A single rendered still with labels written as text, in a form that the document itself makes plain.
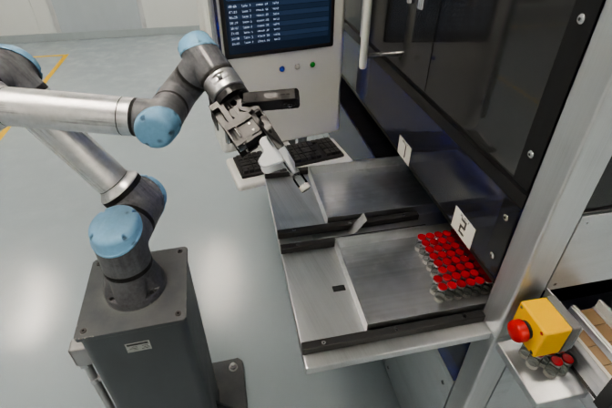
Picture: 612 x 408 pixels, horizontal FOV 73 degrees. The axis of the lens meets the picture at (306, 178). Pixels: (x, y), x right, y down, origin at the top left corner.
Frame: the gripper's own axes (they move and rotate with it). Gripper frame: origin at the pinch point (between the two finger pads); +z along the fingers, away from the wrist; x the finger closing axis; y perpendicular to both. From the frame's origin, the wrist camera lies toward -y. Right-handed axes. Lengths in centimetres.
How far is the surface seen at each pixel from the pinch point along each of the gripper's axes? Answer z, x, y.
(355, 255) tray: 21.2, -28.7, -3.7
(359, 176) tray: 2, -52, -23
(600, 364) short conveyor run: 62, -4, -26
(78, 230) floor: -79, -165, 104
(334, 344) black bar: 32.6, -10.4, 12.6
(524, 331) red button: 48, 1, -16
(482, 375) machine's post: 59, -24, -11
